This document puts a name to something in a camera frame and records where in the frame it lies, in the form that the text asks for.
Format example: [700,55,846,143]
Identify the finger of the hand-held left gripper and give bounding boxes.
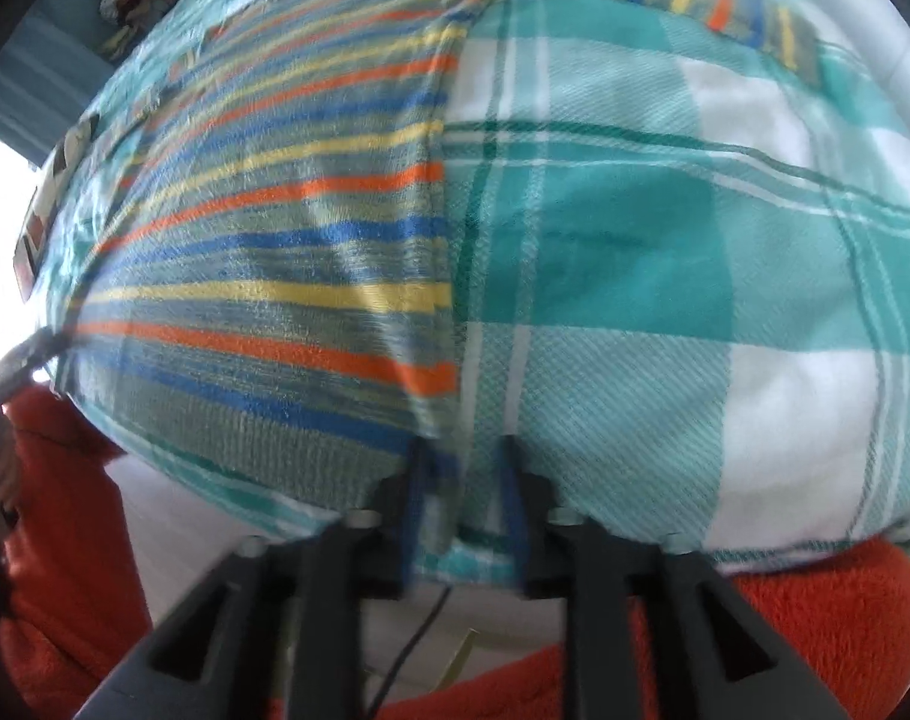
[0,328,77,407]

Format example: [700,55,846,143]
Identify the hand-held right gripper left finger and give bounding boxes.
[76,439,437,720]

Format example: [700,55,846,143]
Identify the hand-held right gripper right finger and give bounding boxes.
[498,435,849,720]

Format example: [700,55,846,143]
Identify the striped knit garment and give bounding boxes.
[61,0,823,515]

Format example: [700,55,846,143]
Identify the person's left hand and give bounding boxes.
[0,446,25,515]

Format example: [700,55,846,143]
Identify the patterned pillow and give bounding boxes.
[12,114,103,302]

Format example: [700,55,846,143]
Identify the blue curtain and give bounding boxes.
[0,0,118,166]

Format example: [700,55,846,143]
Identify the teal plaid bed blanket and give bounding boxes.
[31,0,910,587]

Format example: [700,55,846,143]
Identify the orange fleece clothing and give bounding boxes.
[0,382,910,720]

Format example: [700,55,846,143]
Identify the black cable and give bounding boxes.
[365,583,456,720]

